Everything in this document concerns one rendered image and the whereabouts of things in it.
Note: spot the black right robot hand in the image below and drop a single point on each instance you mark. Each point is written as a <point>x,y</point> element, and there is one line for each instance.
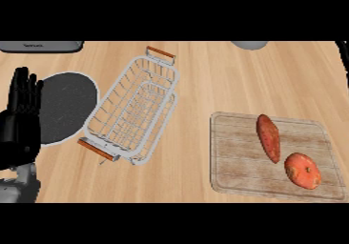
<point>348,70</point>

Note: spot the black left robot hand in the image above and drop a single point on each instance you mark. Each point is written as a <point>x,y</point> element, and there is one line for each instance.
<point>18,127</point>

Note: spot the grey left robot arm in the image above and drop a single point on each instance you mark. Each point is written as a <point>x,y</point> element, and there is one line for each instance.
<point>13,187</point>

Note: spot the long orange sweet potato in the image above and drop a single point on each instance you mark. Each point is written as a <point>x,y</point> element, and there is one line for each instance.
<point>269,138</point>

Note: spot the pale wooden cutting board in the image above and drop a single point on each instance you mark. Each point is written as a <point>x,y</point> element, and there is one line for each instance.
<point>271,158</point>

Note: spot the round orange sweet potato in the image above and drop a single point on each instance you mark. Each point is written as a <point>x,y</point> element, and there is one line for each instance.
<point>302,171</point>

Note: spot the dark grey round plate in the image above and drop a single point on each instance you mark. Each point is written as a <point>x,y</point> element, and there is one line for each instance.
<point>67,106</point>

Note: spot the grey round object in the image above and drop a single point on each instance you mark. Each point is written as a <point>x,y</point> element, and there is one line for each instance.
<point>249,44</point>

